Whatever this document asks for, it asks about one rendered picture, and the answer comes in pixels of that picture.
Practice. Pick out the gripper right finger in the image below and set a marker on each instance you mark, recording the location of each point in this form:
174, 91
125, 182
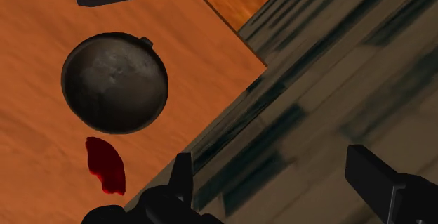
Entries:
383, 185

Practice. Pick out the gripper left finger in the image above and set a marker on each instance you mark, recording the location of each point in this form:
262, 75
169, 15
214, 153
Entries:
179, 196

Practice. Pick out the dark red curved piece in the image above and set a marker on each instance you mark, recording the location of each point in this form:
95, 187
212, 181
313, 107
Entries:
105, 165

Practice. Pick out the dark grey round bowl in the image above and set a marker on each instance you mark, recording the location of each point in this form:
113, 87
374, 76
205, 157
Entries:
114, 83

